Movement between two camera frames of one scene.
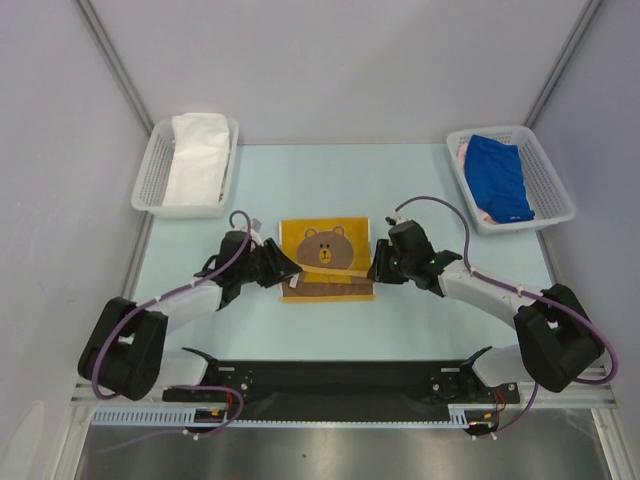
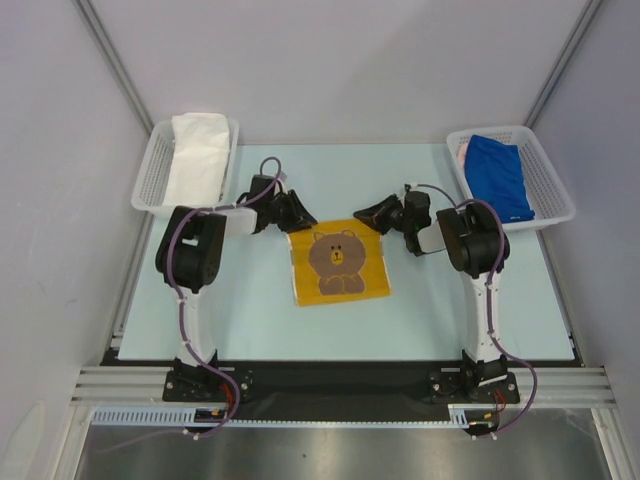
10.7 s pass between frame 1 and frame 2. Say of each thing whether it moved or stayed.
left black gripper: moved
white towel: stayed
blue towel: stayed
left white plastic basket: stayed
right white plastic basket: stayed
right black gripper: moved
